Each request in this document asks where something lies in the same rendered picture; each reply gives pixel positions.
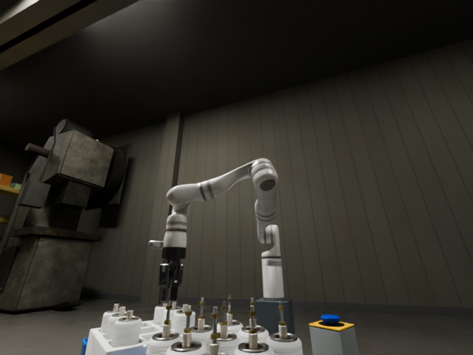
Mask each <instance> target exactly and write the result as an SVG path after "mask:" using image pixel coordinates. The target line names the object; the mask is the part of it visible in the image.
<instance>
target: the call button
mask: <svg viewBox="0 0 473 355"><path fill-rule="evenodd" d="M321 320H323V322H324V324H326V325H339V322H340V321H341V320H340V317H339V316H336V315H331V314H324V315H321Z"/></svg>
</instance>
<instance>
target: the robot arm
mask: <svg viewBox="0 0 473 355"><path fill-rule="evenodd" d="M248 178H251V180H252V183H253V186H254V187H255V189H256V194H257V197H258V199H257V200H256V203H255V212H256V220H257V228H258V241H259V242H260V243H261V244H273V245H274V246H273V248H271V249H270V250H268V251H265V252H263V253H262V269H263V298H264V300H265V301H284V285H283V276H282V260H281V253H280V240H279V238H280V237H279V228H278V226H277V225H271V223H272V222H273V221H274V220H275V218H276V216H277V200H276V194H277V186H278V175H277V172H276V170H275V169H274V167H273V165H272V163H271V162H270V161H269V160H268V159H266V158H259V159H257V160H254V161H251V162H250V163H247V164H246V165H244V166H241V167H239V168H237V169H235V170H233V171H231V172H228V173H226V174H224V175H221V176H219V177H216V178H213V179H210V180H206V181H203V182H200V183H196V184H188V185H178V186H176V187H173V188H172V189H170V190H169V191H168V193H167V196H166V199H167V201H168V203H169V204H170V205H172V214H171V215H169V216H168V219H167V223H166V229H165V236H164V240H163V241H154V240H151V241H150V242H149V247H151V248H155V249H162V250H163V252H162V259H166V262H165V264H161V265H160V273H159V283H158V285H159V286H161V288H162V294H161V301H160V302H161V303H162V304H166V303H168V302H169V298H170V299H171V300H177V298H178V289H179V287H178V286H179V285H180V284H182V276H183V270H184V265H180V259H185V257H186V249H187V220H188V217H189V212H190V209H191V202H192V201H207V200H210V199H214V198H217V197H220V196H222V195H223V194H225V193H226V192H227V191H228V190H230V189H231V188H232V187H233V186H234V185H235V184H236V183H238V182H240V181H242V180H245V179H248ZM162 280H163V281H162ZM171 284H172V287H171V294H170V289H169V288H170V286H171Z"/></svg>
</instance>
